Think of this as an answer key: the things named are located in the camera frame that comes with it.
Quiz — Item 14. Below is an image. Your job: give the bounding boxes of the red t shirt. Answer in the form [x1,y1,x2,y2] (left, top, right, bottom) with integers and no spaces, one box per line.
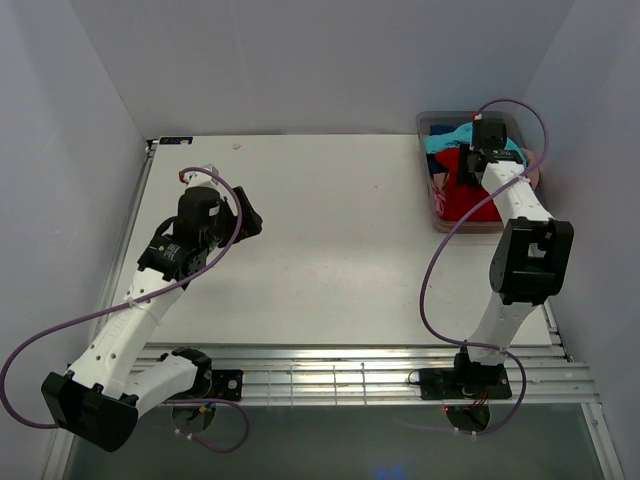
[428,147,488,222]

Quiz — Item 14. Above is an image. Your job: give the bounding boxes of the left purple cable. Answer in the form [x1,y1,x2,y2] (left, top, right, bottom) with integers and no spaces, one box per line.
[0,166,251,454]

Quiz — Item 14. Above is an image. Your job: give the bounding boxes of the clear plastic bin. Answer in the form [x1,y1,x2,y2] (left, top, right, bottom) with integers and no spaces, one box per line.
[416,112,552,233]

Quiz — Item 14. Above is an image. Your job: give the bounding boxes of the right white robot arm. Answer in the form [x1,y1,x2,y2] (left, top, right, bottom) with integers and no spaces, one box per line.
[451,113,574,397]

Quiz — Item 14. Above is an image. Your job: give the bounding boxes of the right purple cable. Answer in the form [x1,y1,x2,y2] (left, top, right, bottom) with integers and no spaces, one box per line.
[399,98,550,437]

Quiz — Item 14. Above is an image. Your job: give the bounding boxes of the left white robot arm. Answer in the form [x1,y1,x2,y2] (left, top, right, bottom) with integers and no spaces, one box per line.
[41,186,262,452]

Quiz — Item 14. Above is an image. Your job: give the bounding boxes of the blue label sticker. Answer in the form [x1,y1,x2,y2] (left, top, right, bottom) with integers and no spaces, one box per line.
[159,136,193,145]

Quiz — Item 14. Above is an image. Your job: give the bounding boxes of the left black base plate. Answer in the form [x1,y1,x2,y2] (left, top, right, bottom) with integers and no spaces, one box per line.
[171,369,244,401]

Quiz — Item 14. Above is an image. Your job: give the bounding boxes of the beige t shirt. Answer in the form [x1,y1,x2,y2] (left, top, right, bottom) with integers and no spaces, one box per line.
[521,148,540,190]

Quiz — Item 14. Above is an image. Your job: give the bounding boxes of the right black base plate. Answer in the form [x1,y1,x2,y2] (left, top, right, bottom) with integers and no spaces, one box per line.
[418,367,512,400]

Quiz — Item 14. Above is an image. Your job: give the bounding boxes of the dark blue t shirt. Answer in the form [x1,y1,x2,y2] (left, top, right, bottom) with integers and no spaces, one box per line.
[429,124,456,135]

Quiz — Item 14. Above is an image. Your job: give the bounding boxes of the turquoise t shirt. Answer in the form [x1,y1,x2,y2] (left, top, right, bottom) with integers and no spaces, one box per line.
[424,120,528,166]

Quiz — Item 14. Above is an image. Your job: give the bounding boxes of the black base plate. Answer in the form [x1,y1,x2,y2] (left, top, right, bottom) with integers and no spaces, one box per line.
[418,367,512,400]
[171,369,244,401]

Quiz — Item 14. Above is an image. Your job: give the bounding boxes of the pink t shirt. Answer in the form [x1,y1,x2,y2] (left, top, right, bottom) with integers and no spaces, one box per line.
[432,172,448,217]

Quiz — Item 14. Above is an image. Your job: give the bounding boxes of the purple cable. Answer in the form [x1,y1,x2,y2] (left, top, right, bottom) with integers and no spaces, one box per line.
[0,166,251,454]
[399,98,550,437]

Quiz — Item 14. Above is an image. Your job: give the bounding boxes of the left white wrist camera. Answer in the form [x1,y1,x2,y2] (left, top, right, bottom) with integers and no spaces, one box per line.
[179,164,219,190]

